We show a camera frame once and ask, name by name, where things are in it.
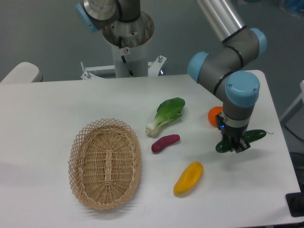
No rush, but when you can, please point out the black cable on pedestal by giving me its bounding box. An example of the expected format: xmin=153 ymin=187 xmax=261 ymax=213
xmin=118 ymin=35 xmax=135 ymax=77

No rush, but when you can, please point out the dark green cucumber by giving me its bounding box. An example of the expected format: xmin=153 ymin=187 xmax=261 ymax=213
xmin=215 ymin=129 xmax=273 ymax=153

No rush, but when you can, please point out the purple sweet potato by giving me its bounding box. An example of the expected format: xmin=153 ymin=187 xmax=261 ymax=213
xmin=151 ymin=134 xmax=181 ymax=153

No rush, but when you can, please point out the green bok choy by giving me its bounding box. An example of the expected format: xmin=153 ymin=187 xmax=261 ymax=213
xmin=145 ymin=97 xmax=185 ymax=138

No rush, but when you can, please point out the woven wicker basket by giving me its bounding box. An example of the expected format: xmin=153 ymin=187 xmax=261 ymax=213
xmin=68 ymin=119 xmax=142 ymax=210

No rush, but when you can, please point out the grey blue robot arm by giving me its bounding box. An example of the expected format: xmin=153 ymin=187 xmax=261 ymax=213
xmin=76 ymin=0 xmax=267 ymax=152

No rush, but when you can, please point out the black box at edge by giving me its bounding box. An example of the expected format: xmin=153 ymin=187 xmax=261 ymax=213
xmin=285 ymin=192 xmax=304 ymax=218

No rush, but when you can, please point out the yellow mango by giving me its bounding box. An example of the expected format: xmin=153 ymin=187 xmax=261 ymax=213
xmin=173 ymin=161 xmax=204 ymax=196

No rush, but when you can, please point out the white chair armrest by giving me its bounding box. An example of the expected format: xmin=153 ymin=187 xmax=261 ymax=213
xmin=0 ymin=62 xmax=43 ymax=85

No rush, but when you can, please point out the white pedestal base frame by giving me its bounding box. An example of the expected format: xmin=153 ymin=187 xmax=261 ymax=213
xmin=80 ymin=55 xmax=167 ymax=80

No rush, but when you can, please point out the white frame at right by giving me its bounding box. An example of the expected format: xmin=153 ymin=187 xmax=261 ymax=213
xmin=279 ymin=81 xmax=304 ymax=125

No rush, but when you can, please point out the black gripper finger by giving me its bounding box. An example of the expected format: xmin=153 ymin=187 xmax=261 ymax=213
xmin=230 ymin=138 xmax=251 ymax=153

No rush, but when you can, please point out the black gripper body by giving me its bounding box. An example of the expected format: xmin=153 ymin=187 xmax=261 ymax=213
xmin=216 ymin=113 xmax=247 ymax=142

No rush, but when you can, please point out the orange fruit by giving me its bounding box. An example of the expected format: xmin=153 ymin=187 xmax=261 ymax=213
xmin=208 ymin=106 xmax=222 ymax=127

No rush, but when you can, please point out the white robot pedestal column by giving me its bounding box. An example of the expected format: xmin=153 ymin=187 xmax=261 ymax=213
xmin=102 ymin=11 xmax=154 ymax=71

